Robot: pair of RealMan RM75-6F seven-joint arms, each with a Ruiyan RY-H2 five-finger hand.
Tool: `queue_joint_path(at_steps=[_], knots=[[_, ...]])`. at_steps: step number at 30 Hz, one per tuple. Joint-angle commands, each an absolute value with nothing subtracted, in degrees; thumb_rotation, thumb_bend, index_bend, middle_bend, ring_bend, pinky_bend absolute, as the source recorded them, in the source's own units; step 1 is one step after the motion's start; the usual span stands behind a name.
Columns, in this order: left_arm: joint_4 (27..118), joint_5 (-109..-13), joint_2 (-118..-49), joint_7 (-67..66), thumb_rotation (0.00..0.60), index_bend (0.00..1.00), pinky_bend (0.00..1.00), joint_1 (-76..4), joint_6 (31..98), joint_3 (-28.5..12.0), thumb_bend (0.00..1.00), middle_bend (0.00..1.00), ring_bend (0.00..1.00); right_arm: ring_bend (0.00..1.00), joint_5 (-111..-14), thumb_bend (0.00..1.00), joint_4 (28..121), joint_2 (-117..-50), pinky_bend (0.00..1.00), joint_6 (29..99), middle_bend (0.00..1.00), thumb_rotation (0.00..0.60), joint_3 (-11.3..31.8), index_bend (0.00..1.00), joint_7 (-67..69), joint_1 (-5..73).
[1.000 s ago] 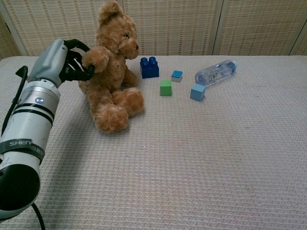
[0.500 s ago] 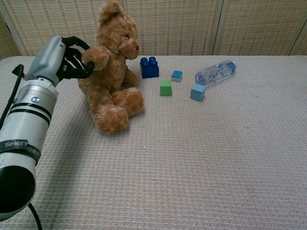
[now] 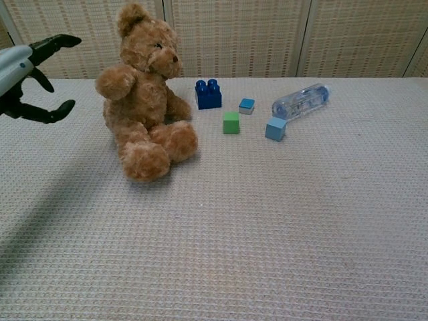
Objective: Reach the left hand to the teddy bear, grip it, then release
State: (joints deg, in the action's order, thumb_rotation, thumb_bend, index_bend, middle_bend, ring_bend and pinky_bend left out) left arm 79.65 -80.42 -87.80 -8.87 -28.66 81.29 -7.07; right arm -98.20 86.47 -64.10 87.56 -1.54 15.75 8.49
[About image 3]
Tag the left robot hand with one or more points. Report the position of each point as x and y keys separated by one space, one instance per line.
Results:
x=23 y=78

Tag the brown teddy bear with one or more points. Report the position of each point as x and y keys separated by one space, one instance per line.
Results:
x=147 y=97

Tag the dark blue building brick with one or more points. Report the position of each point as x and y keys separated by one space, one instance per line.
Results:
x=208 y=95

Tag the green cube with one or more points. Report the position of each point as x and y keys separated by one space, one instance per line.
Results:
x=231 y=123

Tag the blue and white cube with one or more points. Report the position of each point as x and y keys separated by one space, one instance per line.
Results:
x=246 y=106

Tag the beige woven tablecloth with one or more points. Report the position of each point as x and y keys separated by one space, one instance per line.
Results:
x=214 y=207

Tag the bamboo folding screen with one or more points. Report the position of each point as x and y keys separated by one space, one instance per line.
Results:
x=254 y=36

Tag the light blue cube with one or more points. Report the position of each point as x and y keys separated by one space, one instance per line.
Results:
x=276 y=129

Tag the clear plastic water bottle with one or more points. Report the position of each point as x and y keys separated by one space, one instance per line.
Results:
x=301 y=102

